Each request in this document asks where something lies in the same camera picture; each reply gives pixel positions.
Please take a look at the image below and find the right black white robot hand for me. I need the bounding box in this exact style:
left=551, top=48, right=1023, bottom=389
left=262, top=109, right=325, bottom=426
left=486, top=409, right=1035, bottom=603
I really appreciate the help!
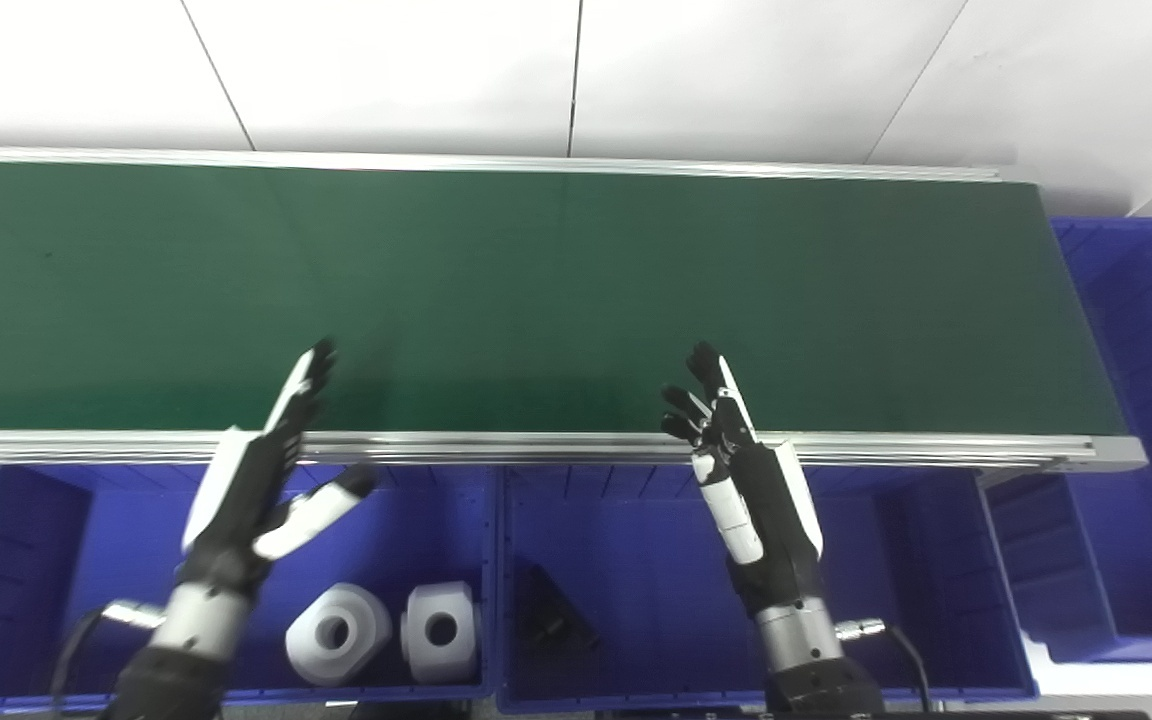
left=661, top=342, right=825, bottom=616

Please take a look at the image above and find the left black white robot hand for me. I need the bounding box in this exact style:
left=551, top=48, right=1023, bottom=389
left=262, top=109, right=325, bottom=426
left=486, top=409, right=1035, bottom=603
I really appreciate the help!
left=181, top=338, right=379, bottom=599

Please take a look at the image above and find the white round part with hole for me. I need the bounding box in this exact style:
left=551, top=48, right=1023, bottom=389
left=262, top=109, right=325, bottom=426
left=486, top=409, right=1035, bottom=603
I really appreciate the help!
left=285, top=583, right=394, bottom=688

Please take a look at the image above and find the blue plastic bin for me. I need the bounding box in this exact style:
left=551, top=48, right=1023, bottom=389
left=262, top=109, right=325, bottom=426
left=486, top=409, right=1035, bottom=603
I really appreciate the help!
left=980, top=217, right=1152, bottom=665
left=496, top=464, right=1038, bottom=714
left=0, top=462, right=503, bottom=707

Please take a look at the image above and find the white cube part with hole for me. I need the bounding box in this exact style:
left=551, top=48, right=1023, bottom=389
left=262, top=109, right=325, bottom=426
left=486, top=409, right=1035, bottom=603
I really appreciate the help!
left=400, top=580, right=483, bottom=685

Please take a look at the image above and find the black part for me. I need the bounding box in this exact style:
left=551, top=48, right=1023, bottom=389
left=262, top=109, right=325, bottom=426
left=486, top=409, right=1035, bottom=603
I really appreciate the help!
left=520, top=565, right=603, bottom=653

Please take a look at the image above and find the green conveyor belt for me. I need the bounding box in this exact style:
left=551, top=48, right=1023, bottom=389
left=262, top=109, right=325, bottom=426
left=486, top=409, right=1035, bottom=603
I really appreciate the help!
left=0, top=160, right=1128, bottom=437
left=0, top=147, right=1149, bottom=474

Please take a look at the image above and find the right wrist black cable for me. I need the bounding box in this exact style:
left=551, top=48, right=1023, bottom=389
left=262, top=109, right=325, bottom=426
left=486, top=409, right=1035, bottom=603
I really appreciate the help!
left=835, top=618, right=938, bottom=717

